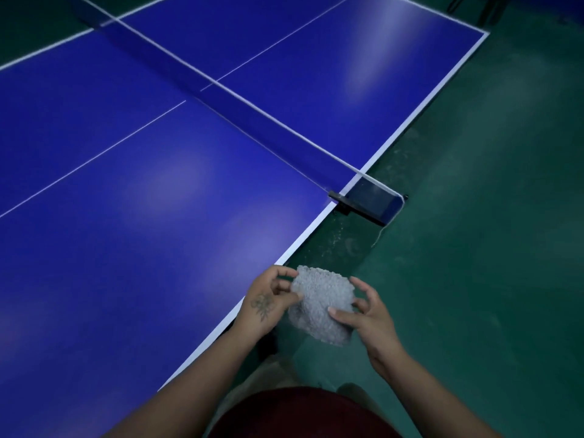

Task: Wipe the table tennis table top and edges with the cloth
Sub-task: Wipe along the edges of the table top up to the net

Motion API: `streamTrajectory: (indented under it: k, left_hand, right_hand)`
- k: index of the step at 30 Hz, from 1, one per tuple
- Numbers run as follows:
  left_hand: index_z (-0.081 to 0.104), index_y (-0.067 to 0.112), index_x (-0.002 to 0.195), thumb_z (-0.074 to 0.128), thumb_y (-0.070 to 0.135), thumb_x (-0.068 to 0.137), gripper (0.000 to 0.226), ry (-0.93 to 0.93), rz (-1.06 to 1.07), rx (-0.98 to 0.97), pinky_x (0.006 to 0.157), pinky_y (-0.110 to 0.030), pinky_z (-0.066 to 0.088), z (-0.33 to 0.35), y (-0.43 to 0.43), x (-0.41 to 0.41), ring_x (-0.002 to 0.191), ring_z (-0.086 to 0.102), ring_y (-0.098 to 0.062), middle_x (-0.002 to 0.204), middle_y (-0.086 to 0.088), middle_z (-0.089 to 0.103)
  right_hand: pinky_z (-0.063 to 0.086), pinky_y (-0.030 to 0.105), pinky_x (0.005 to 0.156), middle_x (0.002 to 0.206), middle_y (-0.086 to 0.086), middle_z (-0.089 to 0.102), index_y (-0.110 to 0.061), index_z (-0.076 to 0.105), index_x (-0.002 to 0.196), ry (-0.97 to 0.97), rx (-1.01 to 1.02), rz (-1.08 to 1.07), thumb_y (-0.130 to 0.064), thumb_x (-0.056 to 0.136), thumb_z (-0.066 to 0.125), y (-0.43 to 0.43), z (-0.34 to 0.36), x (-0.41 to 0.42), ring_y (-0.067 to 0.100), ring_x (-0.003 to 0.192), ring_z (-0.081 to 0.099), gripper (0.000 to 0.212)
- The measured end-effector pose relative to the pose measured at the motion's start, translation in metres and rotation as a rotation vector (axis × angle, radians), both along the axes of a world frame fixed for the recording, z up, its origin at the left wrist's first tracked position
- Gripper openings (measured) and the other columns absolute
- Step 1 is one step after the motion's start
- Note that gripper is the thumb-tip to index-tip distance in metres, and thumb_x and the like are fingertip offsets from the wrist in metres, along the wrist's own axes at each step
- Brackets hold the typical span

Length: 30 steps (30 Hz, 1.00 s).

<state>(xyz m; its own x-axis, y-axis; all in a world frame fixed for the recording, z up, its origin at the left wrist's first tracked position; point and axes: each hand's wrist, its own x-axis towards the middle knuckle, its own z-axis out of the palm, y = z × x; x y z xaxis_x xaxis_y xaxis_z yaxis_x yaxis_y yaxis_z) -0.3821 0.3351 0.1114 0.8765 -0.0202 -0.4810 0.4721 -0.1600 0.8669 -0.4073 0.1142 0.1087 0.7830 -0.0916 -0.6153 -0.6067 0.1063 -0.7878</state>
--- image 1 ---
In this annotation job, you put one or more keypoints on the person's right hand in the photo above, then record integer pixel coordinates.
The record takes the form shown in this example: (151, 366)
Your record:
(374, 326)

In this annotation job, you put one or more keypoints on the person's left hand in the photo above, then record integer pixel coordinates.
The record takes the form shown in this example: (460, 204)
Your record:
(260, 307)

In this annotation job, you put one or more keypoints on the person's right forearm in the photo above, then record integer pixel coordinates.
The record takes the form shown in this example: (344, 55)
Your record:
(429, 396)

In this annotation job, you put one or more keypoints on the blue table tennis net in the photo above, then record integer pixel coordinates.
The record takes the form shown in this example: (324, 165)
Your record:
(255, 116)

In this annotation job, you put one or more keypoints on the dark red shirt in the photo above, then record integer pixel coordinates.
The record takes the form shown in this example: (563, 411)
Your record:
(303, 415)

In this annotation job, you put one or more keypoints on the person's left thumb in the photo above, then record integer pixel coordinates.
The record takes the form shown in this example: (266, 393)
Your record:
(289, 301)

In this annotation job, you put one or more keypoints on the grey textured cleaning cloth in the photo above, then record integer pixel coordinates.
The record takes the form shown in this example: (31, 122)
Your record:
(319, 305)

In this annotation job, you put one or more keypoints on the person's left forearm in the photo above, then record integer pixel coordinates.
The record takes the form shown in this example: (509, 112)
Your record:
(191, 383)

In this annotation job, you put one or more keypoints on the person's right thumb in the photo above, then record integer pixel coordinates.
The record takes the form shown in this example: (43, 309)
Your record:
(344, 316)

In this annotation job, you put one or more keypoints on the black net post clamp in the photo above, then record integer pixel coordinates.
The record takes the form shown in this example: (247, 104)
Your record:
(346, 202)

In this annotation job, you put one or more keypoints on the dark chair legs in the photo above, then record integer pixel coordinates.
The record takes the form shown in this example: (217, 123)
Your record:
(490, 9)

